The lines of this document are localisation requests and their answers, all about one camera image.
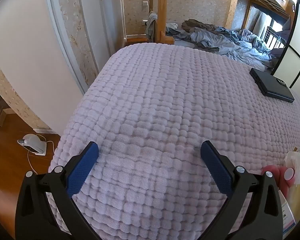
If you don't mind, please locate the black window railing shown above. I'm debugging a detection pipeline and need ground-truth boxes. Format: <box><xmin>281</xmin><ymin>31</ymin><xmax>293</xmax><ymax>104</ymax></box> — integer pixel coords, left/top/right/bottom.
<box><xmin>265</xmin><ymin>26</ymin><xmax>285</xmax><ymax>49</ymax></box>

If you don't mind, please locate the lilac quilted blanket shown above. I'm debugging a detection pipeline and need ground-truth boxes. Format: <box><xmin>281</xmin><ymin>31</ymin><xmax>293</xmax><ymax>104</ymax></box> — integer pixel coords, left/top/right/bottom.
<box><xmin>48</xmin><ymin>44</ymin><xmax>300</xmax><ymax>240</ymax></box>

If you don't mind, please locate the black flat case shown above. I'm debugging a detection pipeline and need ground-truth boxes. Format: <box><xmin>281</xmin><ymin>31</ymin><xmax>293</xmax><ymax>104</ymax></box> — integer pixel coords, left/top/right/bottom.
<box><xmin>249</xmin><ymin>68</ymin><xmax>295</xmax><ymax>103</ymax></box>

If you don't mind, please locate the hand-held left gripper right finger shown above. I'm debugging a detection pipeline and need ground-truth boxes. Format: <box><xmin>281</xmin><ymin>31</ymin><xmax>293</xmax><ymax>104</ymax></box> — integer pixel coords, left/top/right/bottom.
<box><xmin>200</xmin><ymin>140</ymin><xmax>283</xmax><ymax>240</ymax></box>

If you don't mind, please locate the brown blanket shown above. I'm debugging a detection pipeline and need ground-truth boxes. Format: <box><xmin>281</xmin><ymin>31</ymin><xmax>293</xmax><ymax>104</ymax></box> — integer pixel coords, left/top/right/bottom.
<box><xmin>181</xmin><ymin>19</ymin><xmax>223</xmax><ymax>30</ymax></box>

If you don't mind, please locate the blue crumpled duvet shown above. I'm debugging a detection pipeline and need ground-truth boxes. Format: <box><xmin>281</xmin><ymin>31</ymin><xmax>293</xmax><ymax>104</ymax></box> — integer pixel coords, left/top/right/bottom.
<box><xmin>174</xmin><ymin>26</ymin><xmax>274</xmax><ymax>70</ymax></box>

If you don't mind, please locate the grey hanging garment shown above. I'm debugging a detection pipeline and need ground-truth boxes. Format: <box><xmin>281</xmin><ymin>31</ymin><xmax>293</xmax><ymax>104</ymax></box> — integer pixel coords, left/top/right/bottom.
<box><xmin>146</xmin><ymin>11</ymin><xmax>158</xmax><ymax>42</ymax></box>

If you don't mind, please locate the white printed box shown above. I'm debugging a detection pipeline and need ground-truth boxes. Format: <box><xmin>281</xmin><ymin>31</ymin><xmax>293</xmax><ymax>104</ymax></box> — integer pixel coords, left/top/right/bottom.
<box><xmin>277</xmin><ymin>190</ymin><xmax>297</xmax><ymax>230</ymax></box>

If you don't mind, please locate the white floor device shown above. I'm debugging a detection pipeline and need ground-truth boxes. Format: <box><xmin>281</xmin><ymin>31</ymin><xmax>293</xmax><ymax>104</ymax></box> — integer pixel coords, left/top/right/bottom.
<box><xmin>17</xmin><ymin>134</ymin><xmax>47</xmax><ymax>156</ymax></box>

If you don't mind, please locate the white cable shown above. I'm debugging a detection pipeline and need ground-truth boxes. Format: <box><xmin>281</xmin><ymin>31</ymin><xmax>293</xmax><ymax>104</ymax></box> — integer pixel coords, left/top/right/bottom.
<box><xmin>27</xmin><ymin>140</ymin><xmax>55</xmax><ymax>175</ymax></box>

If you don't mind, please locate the white crumpled tissue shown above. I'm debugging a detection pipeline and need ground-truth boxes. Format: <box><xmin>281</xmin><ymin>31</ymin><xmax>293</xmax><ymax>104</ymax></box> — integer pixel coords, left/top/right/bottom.
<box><xmin>284</xmin><ymin>151</ymin><xmax>300</xmax><ymax>185</ymax></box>

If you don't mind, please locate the white wardrobe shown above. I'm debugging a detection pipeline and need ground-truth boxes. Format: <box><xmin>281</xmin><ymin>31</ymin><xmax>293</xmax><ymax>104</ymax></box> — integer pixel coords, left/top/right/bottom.
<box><xmin>77</xmin><ymin>0</ymin><xmax>127</xmax><ymax>55</ymax></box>

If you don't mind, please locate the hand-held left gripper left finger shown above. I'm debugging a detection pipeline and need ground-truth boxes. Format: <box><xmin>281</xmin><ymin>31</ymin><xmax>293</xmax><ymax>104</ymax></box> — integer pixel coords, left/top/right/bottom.
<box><xmin>15</xmin><ymin>141</ymin><xmax>100</xmax><ymax>240</ymax></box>

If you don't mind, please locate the wooden bunk bed frame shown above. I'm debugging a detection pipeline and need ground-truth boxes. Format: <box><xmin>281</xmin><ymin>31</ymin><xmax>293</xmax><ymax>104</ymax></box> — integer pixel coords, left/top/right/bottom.
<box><xmin>149</xmin><ymin>0</ymin><xmax>299</xmax><ymax>46</ymax></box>

